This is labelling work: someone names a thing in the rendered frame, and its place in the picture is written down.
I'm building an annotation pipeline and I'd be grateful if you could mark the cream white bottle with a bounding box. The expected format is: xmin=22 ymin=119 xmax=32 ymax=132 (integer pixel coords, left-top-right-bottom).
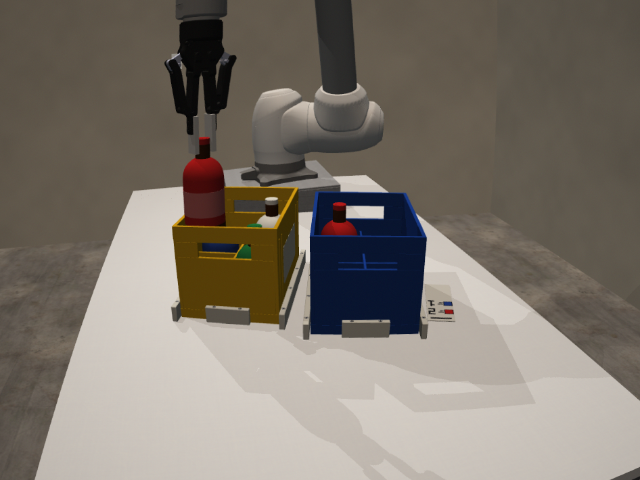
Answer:
xmin=257 ymin=197 xmax=280 ymax=228

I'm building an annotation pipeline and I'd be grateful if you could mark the blue bottle with grey label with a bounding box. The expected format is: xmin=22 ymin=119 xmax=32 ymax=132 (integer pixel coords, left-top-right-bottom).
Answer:
xmin=202 ymin=243 xmax=239 ymax=253

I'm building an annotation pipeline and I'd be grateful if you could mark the dark blue crate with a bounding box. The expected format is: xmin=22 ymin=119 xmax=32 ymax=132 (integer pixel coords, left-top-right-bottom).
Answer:
xmin=310 ymin=191 xmax=427 ymax=335

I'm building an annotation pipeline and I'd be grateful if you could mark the brown crate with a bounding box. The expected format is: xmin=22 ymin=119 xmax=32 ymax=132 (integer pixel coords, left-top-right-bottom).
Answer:
xmin=172 ymin=187 xmax=299 ymax=324

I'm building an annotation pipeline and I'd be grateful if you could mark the beige paper pick list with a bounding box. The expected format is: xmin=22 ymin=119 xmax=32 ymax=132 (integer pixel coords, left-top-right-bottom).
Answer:
xmin=425 ymin=284 xmax=455 ymax=322

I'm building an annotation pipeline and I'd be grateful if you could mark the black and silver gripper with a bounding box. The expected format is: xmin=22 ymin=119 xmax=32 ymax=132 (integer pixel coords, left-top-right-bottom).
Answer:
xmin=164 ymin=20 xmax=237 ymax=155

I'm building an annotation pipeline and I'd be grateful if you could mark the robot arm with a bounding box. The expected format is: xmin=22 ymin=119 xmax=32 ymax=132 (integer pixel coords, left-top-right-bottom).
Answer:
xmin=175 ymin=0 xmax=384 ymax=187

